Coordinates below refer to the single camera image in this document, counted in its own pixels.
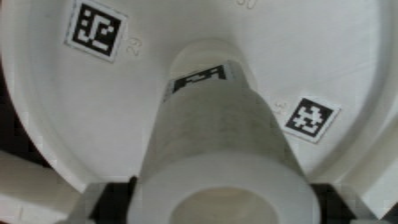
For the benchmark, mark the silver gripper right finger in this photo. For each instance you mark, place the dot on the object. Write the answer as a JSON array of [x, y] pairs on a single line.
[[336, 213]]

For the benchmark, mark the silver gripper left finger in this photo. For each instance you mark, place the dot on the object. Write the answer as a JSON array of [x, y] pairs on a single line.
[[103, 203]]

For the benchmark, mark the white table leg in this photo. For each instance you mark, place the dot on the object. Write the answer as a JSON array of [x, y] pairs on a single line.
[[220, 176]]

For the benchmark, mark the white round table top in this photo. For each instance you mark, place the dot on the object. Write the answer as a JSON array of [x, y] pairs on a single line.
[[87, 52]]

